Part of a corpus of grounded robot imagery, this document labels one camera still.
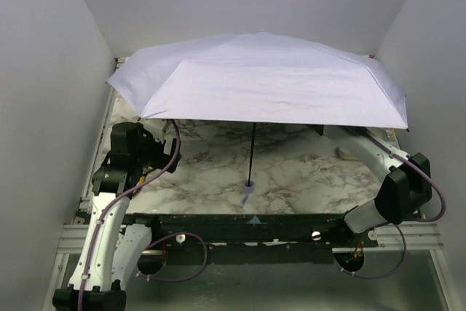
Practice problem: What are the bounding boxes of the aluminium extrusion frame rail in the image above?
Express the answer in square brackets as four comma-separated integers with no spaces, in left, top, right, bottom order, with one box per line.
[374,221,443,251]

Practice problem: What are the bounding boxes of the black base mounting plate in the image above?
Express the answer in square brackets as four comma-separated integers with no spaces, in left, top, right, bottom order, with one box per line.
[122,213,378,267]

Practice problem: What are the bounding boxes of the purple cable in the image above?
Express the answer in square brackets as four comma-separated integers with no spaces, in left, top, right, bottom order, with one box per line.
[76,118,208,311]
[334,127,448,280]

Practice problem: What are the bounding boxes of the beige umbrella sleeve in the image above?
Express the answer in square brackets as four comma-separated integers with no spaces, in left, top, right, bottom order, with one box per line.
[336,146,360,162]

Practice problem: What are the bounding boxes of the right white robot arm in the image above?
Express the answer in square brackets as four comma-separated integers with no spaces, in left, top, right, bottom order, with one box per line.
[323,125,432,234]

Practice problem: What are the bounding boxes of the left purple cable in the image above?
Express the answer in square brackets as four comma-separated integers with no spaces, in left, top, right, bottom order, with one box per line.
[76,118,208,311]

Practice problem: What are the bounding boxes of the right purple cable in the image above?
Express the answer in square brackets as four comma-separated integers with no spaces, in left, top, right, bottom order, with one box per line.
[334,127,448,280]

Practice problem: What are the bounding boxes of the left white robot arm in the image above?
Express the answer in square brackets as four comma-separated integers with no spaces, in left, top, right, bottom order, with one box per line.
[52,119,181,310]

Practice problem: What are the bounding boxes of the lavender umbrella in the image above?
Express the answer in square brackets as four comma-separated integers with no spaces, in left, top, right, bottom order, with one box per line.
[109,32,408,205]

